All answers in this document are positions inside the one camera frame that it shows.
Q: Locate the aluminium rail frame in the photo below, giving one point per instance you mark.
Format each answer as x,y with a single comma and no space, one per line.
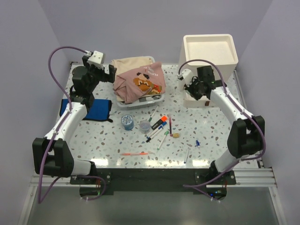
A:
253,200

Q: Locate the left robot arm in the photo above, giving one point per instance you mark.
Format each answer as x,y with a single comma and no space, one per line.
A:
51,153

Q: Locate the orange black highlighter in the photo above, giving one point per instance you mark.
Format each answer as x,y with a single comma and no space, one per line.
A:
159,122

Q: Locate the blue capped white marker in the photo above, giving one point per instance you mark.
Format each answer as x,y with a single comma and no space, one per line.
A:
154,131

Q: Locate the magenta pen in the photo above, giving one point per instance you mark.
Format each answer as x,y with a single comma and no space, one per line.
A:
170,124

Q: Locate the white slim pen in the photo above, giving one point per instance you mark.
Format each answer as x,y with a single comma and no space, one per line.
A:
186,156

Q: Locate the blue round tin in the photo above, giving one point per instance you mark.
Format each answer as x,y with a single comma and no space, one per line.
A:
127,122

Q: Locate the orange pen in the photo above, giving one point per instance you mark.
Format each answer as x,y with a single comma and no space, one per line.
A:
134,154

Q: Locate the blue cloth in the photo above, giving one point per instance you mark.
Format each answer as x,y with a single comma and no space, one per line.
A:
100,110

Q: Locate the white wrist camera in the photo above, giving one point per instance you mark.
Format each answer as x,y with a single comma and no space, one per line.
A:
185,76
96,58

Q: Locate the green tipped white marker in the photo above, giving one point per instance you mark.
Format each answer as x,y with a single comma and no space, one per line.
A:
162,141

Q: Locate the green capped white marker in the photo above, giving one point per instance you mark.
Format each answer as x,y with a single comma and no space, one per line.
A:
151,117

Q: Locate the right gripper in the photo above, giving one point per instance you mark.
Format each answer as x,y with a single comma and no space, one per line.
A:
194,80

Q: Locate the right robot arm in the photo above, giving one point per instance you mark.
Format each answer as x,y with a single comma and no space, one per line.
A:
246,135

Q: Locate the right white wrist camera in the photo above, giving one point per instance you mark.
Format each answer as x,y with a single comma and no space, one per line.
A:
185,76

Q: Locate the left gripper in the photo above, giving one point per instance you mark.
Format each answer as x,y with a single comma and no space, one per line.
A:
110,77

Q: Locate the blue binder clip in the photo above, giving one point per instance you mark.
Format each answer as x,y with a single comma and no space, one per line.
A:
197,143

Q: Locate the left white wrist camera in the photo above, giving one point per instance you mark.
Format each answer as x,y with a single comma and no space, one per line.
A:
96,58

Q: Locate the clear plastic cup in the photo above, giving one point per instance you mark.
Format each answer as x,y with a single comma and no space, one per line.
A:
144,126

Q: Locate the black capped white marker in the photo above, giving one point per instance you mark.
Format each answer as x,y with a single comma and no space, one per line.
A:
150,138

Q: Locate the pink printed t-shirt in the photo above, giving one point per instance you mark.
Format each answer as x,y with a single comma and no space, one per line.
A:
141,81

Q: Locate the white laundry basket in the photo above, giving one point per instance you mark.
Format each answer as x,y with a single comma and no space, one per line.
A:
144,101

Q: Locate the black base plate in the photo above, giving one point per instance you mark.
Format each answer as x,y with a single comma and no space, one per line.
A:
148,180

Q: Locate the white drawer cabinet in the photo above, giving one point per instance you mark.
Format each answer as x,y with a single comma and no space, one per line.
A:
215,50

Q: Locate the brown small eraser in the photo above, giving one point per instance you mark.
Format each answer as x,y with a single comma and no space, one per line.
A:
176,135

